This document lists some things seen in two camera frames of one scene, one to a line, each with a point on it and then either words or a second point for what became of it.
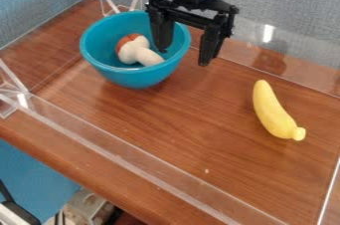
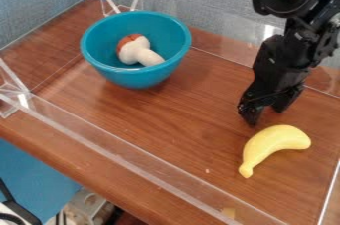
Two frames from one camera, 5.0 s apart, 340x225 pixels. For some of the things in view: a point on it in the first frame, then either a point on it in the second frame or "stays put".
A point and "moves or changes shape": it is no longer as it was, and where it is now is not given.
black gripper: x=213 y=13 -> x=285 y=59
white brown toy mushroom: x=135 y=50 stays put
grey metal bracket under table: x=88 y=209 stays put
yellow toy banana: x=273 y=113 moves or changes shape
